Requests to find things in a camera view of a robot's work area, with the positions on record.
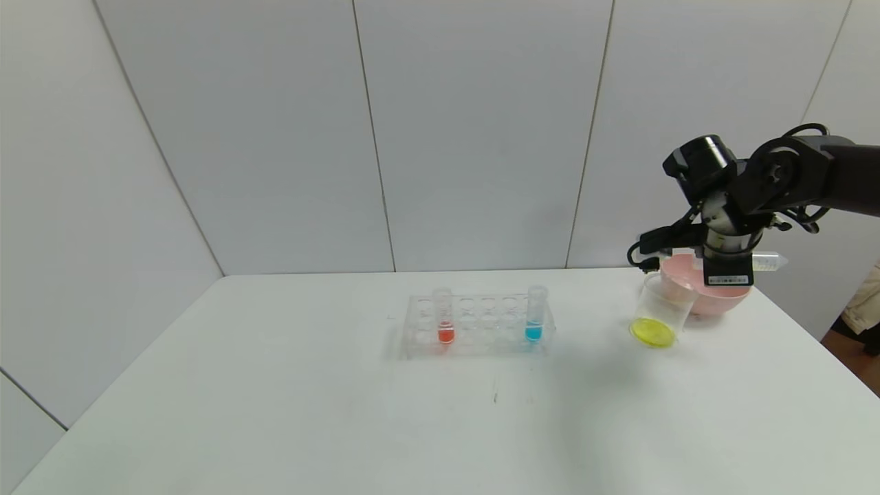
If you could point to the pink bowl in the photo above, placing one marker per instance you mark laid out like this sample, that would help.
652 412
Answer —
722 299

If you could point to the test tube with red pigment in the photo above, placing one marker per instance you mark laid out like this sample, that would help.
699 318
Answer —
445 335

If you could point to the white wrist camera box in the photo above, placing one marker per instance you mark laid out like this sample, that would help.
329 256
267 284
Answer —
670 242

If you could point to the beige and black background bundle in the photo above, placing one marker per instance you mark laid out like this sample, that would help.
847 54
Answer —
863 309

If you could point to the test tube with yellow pigment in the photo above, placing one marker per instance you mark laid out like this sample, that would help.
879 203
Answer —
770 261

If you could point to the test tube with blue pigment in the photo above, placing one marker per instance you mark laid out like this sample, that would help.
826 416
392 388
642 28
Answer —
534 333

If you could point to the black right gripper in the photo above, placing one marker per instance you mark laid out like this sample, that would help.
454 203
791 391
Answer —
728 271

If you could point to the clear plastic test tube rack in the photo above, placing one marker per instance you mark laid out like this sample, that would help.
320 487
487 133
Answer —
481 330

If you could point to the clear glass beaker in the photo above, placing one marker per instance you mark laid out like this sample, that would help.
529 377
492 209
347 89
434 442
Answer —
656 330

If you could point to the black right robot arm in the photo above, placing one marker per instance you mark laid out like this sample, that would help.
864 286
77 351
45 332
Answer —
790 172

